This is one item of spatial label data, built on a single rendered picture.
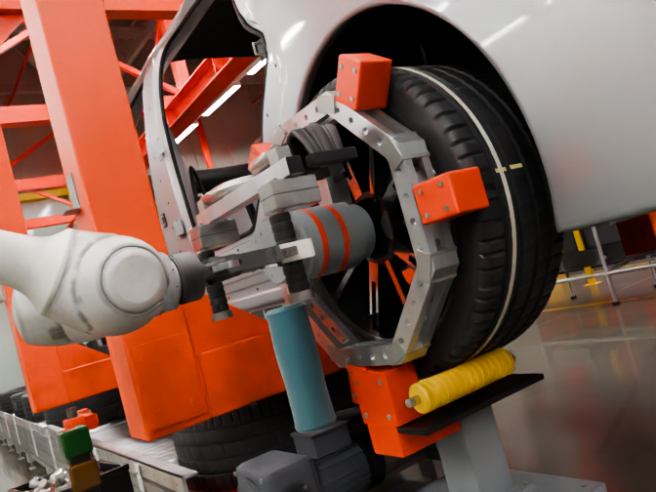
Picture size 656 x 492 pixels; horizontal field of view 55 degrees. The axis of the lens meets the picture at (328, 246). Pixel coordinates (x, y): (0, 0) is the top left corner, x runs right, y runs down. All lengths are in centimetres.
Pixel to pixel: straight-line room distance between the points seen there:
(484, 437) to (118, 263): 96
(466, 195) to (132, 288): 56
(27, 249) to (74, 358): 277
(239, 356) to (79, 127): 68
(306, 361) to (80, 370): 228
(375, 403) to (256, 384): 44
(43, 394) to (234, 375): 193
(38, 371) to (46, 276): 273
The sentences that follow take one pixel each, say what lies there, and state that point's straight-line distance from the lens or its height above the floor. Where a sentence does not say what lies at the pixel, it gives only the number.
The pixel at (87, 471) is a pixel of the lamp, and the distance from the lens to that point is 103.
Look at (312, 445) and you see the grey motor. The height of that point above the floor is 41.
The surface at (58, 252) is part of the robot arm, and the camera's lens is 73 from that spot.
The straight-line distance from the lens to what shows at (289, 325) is 131.
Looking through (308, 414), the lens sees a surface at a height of 52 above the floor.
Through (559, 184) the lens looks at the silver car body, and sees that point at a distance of 110.
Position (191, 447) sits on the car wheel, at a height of 40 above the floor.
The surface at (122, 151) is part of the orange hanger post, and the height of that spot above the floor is 120.
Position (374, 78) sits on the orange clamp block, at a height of 110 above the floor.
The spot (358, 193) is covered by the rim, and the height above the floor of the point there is 93.
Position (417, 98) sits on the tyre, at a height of 104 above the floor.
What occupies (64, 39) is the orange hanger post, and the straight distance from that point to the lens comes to 172.
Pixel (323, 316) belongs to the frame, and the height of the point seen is 69.
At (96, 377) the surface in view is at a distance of 350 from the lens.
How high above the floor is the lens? 77
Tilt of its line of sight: 3 degrees up
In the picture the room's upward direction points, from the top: 15 degrees counter-clockwise
